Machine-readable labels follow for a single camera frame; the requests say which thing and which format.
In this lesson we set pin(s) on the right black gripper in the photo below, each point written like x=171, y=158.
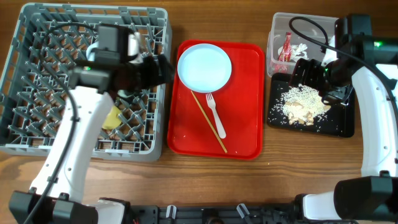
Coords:
x=341, y=95

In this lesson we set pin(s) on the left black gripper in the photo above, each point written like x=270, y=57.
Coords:
x=150, y=65

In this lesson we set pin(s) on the mint green bowl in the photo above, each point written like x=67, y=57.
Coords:
x=126, y=94

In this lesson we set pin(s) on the white tissue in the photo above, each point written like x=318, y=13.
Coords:
x=298, y=52

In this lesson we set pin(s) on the yellow plastic cup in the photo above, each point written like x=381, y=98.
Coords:
x=112, y=120

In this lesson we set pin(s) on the red snack wrapper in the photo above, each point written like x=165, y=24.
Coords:
x=284, y=55

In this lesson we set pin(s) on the light blue bowl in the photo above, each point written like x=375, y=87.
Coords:
x=90, y=52

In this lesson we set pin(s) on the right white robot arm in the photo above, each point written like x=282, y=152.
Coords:
x=368, y=64

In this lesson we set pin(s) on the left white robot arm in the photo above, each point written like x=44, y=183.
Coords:
x=121, y=62

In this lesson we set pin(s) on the black food waste tray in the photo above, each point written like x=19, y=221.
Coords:
x=337, y=121

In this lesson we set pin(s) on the rice and peanut waste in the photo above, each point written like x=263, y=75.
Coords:
x=299, y=105

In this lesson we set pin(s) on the clear plastic waste bin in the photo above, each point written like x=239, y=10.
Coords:
x=280, y=26

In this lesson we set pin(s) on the grey plastic dishwasher rack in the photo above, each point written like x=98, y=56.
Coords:
x=48, y=39

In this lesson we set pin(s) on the large light blue plate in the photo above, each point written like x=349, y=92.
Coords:
x=204, y=68

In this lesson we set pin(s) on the wooden chopstick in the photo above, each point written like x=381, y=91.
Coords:
x=209, y=123

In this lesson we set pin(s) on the white plastic fork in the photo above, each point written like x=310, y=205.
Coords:
x=212, y=105

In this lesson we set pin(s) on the red plastic tray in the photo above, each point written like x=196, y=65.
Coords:
x=240, y=105

